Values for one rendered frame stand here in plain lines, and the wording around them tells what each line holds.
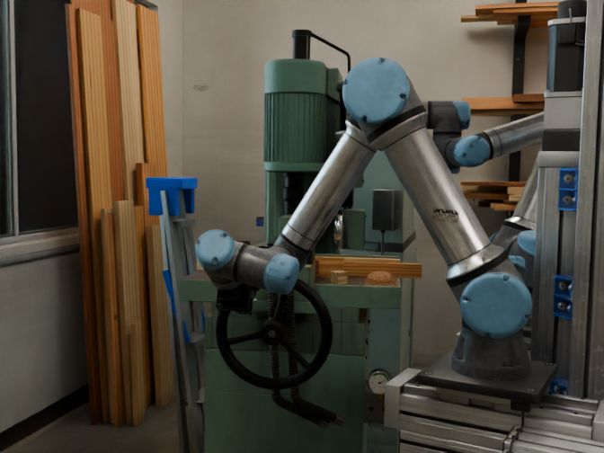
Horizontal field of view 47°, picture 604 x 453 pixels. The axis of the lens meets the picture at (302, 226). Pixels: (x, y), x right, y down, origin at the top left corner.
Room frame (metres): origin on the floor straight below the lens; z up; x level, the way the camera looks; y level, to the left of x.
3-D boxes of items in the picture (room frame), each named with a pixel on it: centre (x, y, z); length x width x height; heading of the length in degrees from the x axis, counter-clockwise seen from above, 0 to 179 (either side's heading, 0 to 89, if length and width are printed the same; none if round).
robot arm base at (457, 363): (1.34, -0.38, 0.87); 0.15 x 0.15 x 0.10
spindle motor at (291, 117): (1.99, 0.03, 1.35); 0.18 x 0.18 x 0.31
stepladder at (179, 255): (2.79, 0.48, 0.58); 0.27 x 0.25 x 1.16; 75
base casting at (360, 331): (2.11, 0.01, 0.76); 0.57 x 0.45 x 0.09; 173
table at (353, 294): (1.88, 0.03, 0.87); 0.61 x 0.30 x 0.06; 83
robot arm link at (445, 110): (1.86, -0.39, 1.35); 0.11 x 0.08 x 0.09; 83
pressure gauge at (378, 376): (1.75, -0.21, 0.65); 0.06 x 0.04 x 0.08; 83
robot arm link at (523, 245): (1.77, -0.62, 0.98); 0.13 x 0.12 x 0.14; 12
